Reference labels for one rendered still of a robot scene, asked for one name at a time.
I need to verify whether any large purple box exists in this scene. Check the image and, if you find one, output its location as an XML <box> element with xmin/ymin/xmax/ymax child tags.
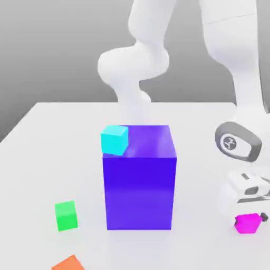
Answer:
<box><xmin>102</xmin><ymin>124</ymin><xmax>177</xmax><ymax>231</ymax></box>

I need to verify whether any small green cube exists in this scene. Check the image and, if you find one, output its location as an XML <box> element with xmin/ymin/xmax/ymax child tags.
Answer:
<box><xmin>54</xmin><ymin>200</ymin><xmax>79</xmax><ymax>232</ymax></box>

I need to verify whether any small orange cube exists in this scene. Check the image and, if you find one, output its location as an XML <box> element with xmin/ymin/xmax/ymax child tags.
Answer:
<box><xmin>51</xmin><ymin>254</ymin><xmax>85</xmax><ymax>270</ymax></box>

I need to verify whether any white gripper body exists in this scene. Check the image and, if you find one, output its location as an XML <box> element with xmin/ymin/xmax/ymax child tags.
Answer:
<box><xmin>218</xmin><ymin>190</ymin><xmax>270</xmax><ymax>218</ymax></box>

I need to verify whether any small magenta cube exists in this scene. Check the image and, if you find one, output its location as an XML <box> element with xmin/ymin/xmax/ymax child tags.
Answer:
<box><xmin>233</xmin><ymin>213</ymin><xmax>264</xmax><ymax>235</ymax></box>

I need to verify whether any small cyan cube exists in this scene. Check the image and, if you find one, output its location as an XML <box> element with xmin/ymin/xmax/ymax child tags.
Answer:
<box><xmin>100</xmin><ymin>124</ymin><xmax>129</xmax><ymax>157</ymax></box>

